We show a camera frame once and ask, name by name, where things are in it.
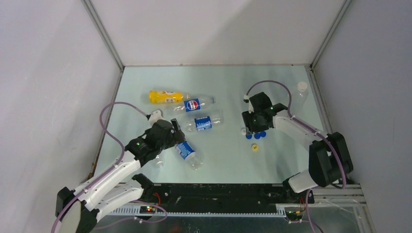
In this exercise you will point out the white cable duct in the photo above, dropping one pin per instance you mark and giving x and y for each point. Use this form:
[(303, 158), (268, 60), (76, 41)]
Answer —
[(145, 210)]

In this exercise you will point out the aluminium corner post right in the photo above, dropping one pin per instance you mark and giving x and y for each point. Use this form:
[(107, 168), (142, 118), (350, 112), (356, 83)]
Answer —
[(331, 31)]

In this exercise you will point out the clear bottle blue label middle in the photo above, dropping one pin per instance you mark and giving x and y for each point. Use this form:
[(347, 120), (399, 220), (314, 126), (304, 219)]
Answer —
[(203, 122)]

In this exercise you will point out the clear bottle without label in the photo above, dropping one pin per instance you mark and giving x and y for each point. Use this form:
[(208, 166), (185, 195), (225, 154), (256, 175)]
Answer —
[(298, 100)]

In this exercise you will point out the clear bottle blue label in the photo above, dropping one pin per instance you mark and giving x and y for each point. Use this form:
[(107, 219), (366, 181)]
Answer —
[(203, 122), (190, 155)]

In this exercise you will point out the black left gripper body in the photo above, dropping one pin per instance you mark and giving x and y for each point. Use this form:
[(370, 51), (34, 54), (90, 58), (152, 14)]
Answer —
[(173, 138)]

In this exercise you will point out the clear Pepsi label bottle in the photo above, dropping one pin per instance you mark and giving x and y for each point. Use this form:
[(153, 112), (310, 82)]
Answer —
[(193, 104)]

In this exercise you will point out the white bottle cap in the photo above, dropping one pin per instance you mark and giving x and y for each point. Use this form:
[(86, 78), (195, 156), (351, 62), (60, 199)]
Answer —
[(302, 86)]

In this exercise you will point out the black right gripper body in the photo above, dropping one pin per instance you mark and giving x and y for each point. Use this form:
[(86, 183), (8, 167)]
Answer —
[(252, 121)]

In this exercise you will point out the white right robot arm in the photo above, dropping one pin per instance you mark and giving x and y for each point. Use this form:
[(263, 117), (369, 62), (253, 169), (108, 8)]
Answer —
[(329, 158)]

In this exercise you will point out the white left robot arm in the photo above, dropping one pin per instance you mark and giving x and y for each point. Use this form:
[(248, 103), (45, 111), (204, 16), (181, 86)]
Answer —
[(79, 210)]

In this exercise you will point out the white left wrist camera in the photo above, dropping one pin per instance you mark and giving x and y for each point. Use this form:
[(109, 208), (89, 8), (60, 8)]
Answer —
[(155, 114)]

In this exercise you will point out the clear bottle blue label front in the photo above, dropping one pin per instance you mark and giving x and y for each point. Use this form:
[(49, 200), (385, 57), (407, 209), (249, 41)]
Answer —
[(190, 155)]

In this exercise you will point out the yellow label bottle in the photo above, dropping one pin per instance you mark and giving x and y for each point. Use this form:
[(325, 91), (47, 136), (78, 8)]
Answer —
[(165, 97)]

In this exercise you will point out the aluminium corner post left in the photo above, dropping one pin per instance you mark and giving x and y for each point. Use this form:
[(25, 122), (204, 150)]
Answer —
[(98, 23)]

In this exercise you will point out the aluminium corner post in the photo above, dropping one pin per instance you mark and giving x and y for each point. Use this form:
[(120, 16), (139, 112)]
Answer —
[(331, 31), (98, 23)]

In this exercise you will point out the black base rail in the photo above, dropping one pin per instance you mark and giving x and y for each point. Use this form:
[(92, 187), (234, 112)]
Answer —
[(246, 198)]

